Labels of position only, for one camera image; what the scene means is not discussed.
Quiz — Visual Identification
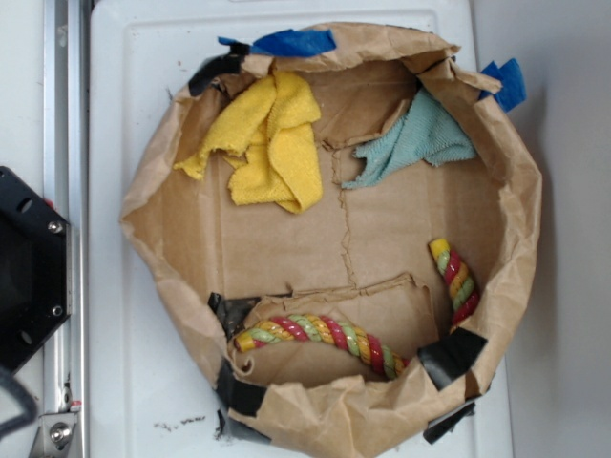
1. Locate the yellow microfiber cloth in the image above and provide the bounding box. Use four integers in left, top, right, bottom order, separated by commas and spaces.
174, 71, 323, 214

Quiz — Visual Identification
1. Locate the teal microfiber cloth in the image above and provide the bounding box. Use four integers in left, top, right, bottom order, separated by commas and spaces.
342, 89, 477, 189

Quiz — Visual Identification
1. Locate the brown paper bag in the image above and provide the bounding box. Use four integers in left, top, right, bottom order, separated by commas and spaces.
121, 23, 541, 457

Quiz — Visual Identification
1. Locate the black tape inside bag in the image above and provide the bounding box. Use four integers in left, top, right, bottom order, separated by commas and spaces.
208, 292, 261, 340

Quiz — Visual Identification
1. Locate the black tape lower left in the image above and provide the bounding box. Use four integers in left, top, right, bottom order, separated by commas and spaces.
215, 360, 267, 417

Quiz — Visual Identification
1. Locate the black tape upper left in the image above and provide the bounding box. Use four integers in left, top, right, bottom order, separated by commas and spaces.
188, 42, 250, 97

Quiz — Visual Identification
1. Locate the blue tape piece top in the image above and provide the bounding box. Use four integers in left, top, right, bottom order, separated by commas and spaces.
218, 29, 337, 58

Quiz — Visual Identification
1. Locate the blue tape piece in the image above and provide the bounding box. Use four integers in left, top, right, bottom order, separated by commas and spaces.
478, 58, 527, 113
218, 29, 337, 58

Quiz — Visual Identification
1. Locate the black tape lower right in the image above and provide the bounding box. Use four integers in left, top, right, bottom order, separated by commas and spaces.
417, 327, 488, 391

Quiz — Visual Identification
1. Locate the white plastic tray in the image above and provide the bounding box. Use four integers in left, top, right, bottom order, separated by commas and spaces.
88, 0, 515, 458

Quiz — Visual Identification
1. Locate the black tape bottom right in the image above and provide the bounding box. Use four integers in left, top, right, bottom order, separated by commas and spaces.
423, 400, 475, 445

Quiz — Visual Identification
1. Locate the blue tape piece right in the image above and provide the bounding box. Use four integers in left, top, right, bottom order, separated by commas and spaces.
478, 58, 527, 113

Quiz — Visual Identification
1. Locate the multicolour twisted rope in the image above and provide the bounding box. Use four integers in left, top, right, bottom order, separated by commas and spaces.
232, 237, 481, 381

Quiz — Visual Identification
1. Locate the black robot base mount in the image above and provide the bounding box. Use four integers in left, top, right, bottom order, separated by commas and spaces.
0, 166, 70, 373

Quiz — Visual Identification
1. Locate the aluminium frame rail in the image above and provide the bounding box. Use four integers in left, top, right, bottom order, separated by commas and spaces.
31, 1, 94, 457

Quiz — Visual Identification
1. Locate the black cable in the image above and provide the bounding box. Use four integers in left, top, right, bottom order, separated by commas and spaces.
0, 366, 38, 436

